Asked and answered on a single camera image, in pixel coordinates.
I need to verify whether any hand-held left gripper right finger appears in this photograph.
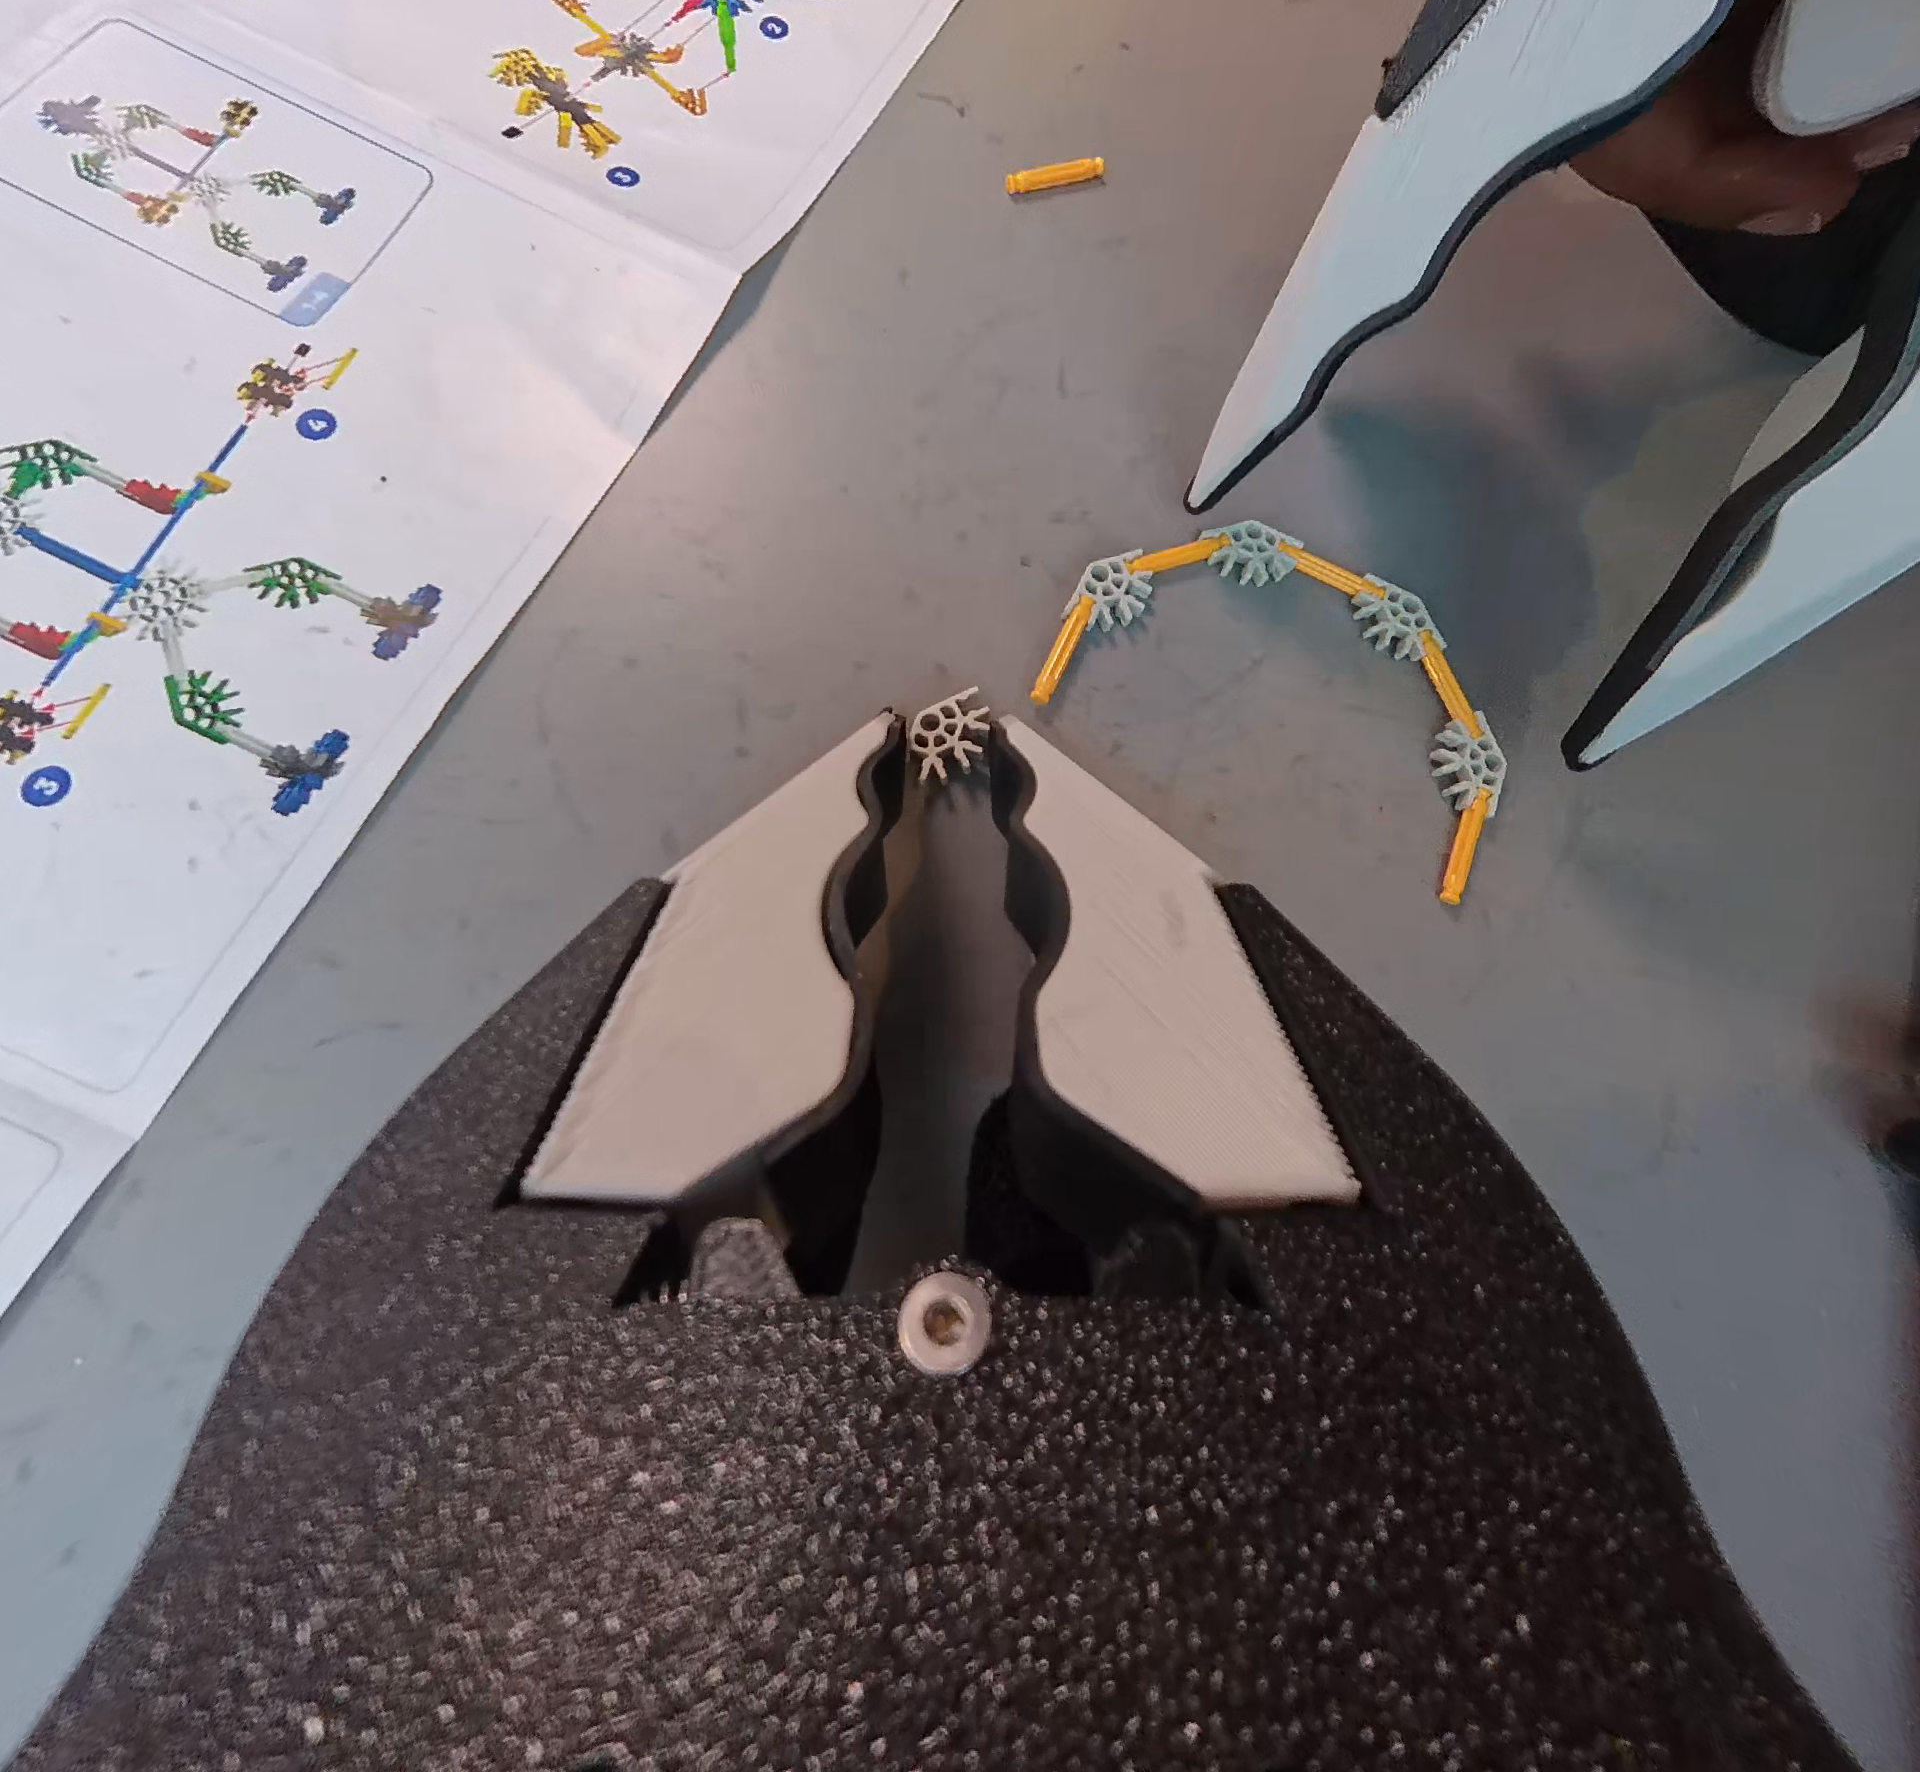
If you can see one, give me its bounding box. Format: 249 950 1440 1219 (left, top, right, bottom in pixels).
967 714 1365 1273

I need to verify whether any grey snowflake connector piece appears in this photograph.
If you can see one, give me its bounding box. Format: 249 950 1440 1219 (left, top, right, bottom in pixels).
1067 551 1158 635
1200 522 1305 590
1351 577 1447 663
908 688 997 785
1428 718 1506 810

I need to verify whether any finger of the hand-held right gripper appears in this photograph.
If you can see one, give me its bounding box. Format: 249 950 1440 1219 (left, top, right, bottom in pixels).
1561 284 1920 771
1182 0 1761 516

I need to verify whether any person's right hand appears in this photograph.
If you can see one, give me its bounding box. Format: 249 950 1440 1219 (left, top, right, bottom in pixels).
1567 78 1920 248

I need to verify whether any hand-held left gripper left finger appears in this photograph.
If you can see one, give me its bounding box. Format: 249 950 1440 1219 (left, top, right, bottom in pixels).
516 707 916 1230

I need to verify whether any white building instruction sheet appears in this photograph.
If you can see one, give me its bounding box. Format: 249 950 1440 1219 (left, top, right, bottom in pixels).
0 0 1055 1317

